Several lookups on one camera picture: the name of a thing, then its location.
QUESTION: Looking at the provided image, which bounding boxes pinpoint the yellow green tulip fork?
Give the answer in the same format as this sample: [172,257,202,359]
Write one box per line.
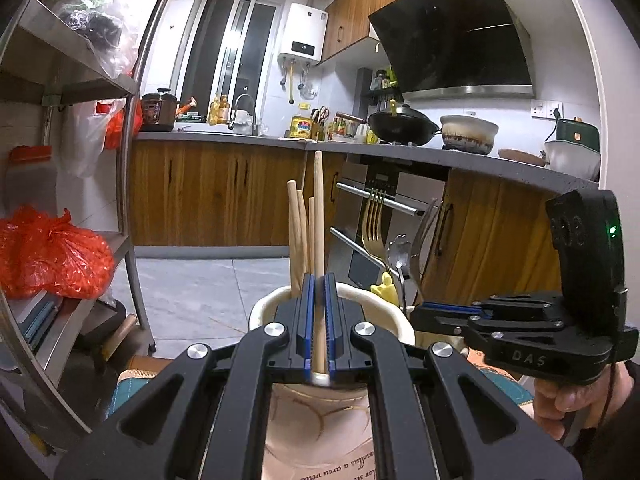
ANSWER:
[370,272,399,307]

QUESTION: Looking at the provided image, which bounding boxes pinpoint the gold metal fork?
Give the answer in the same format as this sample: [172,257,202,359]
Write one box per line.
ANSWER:
[360,190,398,278]

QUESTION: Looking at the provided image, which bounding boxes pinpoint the silver flower spoon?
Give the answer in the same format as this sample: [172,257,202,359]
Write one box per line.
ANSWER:
[386,234,411,315]

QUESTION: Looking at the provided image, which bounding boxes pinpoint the kitchen window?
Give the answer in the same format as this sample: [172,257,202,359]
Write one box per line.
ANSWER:
[175,0,279,126]

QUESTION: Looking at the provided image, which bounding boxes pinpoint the person's right hand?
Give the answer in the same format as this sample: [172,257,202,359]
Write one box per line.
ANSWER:
[533,363,634,441]

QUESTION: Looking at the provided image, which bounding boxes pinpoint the white ceramic double utensil holder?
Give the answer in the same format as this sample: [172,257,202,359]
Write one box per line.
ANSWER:
[271,284,431,395]

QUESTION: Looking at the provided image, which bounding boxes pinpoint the wooden base cabinets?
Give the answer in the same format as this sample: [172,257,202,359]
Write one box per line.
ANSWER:
[129,135,586,304]

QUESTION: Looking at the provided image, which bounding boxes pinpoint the green white rice cooker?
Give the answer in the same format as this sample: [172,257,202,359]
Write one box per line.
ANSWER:
[544,118,601,182]

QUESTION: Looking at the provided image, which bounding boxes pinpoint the printed quilted table mat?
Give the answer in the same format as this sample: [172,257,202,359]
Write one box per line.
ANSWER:
[105,356,533,479]

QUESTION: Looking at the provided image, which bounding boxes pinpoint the built-in steel oven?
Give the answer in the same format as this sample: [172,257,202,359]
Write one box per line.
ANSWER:
[326,155,448,289]

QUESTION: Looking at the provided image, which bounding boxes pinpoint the white ceramic cooking pot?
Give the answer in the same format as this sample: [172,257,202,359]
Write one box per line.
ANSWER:
[440,115,499,155]

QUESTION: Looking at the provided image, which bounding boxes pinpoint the black wok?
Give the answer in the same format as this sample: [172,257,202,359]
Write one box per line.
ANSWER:
[335,99,440,146]

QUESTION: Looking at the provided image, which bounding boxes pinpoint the black range hood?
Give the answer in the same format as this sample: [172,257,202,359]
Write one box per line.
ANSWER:
[371,0,534,99]

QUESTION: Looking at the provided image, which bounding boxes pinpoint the red plastic bag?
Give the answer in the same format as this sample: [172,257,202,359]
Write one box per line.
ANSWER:
[1,205,116,300]

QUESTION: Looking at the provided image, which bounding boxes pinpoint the yellow tin can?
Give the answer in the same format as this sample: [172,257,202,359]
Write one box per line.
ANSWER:
[290,115,312,139]

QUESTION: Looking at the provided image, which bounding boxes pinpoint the chrome sink faucet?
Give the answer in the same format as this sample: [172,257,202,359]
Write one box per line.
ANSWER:
[228,93,258,136]

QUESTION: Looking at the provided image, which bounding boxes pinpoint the dark electric pressure cooker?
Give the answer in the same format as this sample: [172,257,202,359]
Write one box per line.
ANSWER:
[141,88,178,131]

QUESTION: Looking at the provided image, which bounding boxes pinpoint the white water heater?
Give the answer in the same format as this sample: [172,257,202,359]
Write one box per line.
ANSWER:
[279,3,329,64]

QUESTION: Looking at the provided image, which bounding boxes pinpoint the hanging red white bag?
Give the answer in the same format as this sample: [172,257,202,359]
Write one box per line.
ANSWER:
[60,99,127,178]

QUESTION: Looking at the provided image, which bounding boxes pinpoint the steel storage shelf rack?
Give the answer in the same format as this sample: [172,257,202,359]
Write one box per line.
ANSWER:
[1,0,168,453]

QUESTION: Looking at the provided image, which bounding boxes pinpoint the clear bag on shelf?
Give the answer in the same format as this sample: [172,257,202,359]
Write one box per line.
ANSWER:
[53,0,140,79]

